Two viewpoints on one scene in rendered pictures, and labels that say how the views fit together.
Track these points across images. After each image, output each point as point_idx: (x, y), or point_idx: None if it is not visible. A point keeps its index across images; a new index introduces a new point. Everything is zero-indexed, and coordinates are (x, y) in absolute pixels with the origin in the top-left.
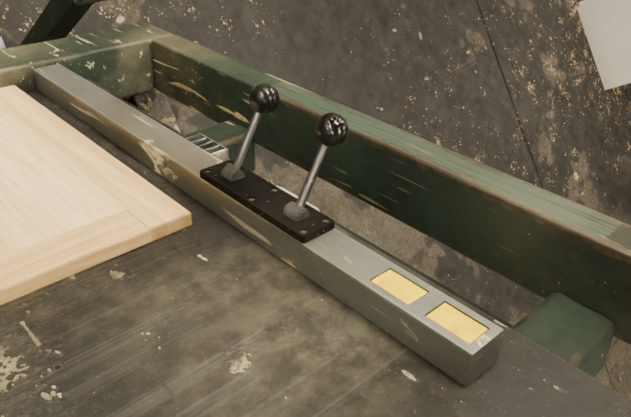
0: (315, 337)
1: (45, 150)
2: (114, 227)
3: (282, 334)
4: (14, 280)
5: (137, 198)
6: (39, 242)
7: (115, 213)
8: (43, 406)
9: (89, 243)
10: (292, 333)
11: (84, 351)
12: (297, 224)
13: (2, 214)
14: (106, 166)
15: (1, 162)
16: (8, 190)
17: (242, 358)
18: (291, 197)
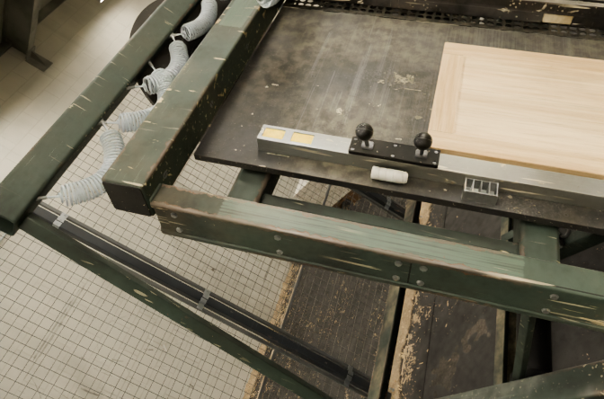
0: (324, 129)
1: (553, 147)
2: (442, 123)
3: (336, 125)
4: (438, 90)
5: (457, 141)
6: (456, 104)
7: (453, 129)
8: (378, 78)
9: (439, 112)
10: (333, 127)
11: (389, 93)
12: (361, 140)
13: (494, 109)
14: (504, 151)
15: (555, 130)
16: (517, 119)
17: (341, 112)
18: (379, 154)
